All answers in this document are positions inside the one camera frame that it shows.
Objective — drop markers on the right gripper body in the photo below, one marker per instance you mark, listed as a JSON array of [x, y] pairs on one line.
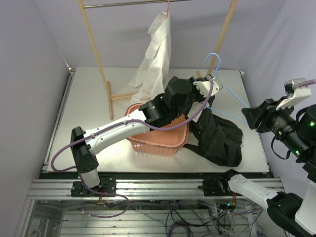
[[280, 122]]

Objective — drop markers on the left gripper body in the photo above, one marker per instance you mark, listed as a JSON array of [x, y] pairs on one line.
[[196, 92]]

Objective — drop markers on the blue wire hanger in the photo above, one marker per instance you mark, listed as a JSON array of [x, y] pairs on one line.
[[232, 98]]

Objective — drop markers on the dark striped shirt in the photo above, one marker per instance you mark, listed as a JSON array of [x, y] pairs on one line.
[[219, 139]]

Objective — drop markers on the white shirt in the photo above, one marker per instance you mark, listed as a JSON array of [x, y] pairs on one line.
[[152, 74]]

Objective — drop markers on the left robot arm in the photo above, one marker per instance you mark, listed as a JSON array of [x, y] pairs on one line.
[[156, 114]]

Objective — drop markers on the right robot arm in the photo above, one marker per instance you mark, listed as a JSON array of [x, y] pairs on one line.
[[292, 213]]

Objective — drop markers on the pink plastic laundry basket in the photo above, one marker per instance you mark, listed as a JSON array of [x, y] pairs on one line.
[[160, 142]]

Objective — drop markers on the wooden clothes rack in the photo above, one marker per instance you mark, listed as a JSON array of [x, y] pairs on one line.
[[107, 86]]

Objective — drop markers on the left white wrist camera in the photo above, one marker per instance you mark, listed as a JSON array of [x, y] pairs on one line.
[[204, 86]]

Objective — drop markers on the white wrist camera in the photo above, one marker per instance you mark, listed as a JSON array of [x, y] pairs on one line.
[[297, 90], [204, 86]]

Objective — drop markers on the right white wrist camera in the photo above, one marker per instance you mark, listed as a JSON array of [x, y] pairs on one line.
[[297, 90]]

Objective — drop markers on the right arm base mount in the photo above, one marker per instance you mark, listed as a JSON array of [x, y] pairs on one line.
[[214, 186]]

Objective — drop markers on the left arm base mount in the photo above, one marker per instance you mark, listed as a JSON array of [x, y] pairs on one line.
[[107, 185]]

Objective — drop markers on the aluminium rail frame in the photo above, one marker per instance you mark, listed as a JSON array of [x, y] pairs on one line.
[[132, 189]]

